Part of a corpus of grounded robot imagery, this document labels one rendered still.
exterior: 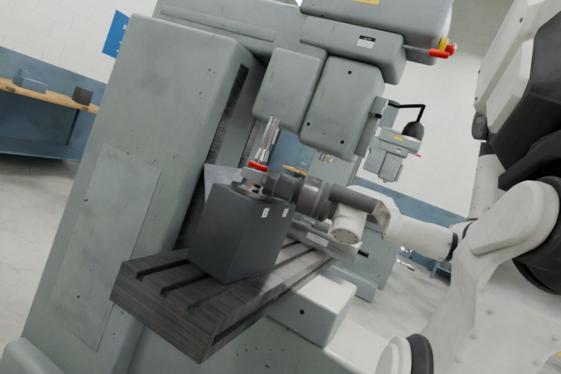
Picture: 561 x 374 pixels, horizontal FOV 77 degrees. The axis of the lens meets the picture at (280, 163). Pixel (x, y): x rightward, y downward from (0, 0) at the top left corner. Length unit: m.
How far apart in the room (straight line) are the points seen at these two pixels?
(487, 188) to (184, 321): 0.66
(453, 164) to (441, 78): 1.77
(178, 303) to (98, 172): 0.90
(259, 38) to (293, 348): 1.04
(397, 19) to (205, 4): 0.74
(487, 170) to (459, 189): 6.87
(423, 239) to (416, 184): 6.93
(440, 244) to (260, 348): 0.69
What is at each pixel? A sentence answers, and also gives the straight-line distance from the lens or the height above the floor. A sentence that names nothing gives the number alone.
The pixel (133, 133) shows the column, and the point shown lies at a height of 1.13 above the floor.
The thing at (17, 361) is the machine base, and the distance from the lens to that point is 1.80.
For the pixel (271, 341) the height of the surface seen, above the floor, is 0.70.
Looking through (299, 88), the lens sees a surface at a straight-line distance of 1.21.
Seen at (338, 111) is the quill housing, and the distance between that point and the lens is 1.17.
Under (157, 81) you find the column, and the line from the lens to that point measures 1.38.
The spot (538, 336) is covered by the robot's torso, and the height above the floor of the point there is 1.17.
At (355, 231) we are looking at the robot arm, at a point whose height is 1.17.
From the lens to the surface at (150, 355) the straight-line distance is 1.51.
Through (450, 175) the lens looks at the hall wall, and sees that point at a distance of 7.74.
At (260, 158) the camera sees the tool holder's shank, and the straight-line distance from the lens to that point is 0.79.
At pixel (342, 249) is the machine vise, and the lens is 1.33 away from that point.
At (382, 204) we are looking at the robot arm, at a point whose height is 1.24.
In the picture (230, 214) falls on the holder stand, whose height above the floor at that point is 1.11.
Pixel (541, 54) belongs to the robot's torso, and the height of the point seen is 1.53.
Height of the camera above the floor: 1.29
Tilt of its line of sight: 3 degrees down
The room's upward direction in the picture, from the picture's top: 21 degrees clockwise
